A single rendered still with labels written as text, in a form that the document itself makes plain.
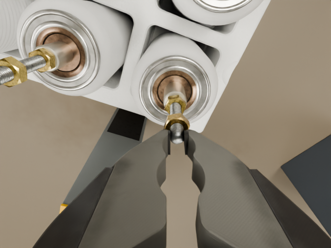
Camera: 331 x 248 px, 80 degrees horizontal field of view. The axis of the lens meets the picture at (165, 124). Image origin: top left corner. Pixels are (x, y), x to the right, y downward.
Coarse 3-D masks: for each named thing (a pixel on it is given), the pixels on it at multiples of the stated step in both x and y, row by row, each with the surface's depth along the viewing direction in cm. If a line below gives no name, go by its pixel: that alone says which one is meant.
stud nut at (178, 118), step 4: (168, 116) 15; (172, 116) 14; (176, 116) 14; (180, 116) 14; (168, 120) 14; (172, 120) 14; (176, 120) 14; (180, 120) 14; (184, 120) 14; (168, 124) 14; (184, 124) 14; (188, 124) 14; (164, 128) 15; (168, 128) 14; (184, 128) 14; (188, 128) 14
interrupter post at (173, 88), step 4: (168, 84) 21; (172, 84) 20; (176, 84) 20; (180, 84) 21; (168, 88) 20; (172, 88) 19; (176, 88) 19; (180, 88) 19; (164, 92) 20; (168, 92) 18; (172, 92) 18; (176, 92) 18; (180, 92) 18; (184, 92) 19; (164, 96) 19; (184, 96) 18; (164, 100) 19; (184, 100) 18; (164, 104) 19
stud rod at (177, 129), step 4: (172, 104) 17; (176, 104) 17; (172, 108) 17; (176, 108) 16; (180, 108) 17; (172, 112) 16; (176, 112) 16; (180, 112) 16; (172, 124) 14; (176, 124) 14; (180, 124) 14; (172, 128) 14; (176, 128) 13; (180, 128) 14; (172, 132) 13; (176, 132) 13; (180, 132) 13; (172, 136) 13; (176, 136) 13; (180, 136) 13; (172, 140) 13; (176, 140) 13; (180, 140) 13
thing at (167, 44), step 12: (168, 36) 26; (180, 36) 26; (156, 48) 20; (168, 48) 19; (180, 48) 19; (192, 48) 20; (144, 60) 20; (204, 60) 20; (216, 72) 21; (132, 84) 21; (216, 84) 21; (132, 96) 22; (156, 120) 23; (192, 120) 23
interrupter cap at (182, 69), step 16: (160, 64) 20; (176, 64) 20; (192, 64) 19; (144, 80) 20; (160, 80) 20; (176, 80) 21; (192, 80) 20; (208, 80) 20; (144, 96) 21; (160, 96) 22; (192, 96) 21; (208, 96) 21; (160, 112) 22; (192, 112) 22
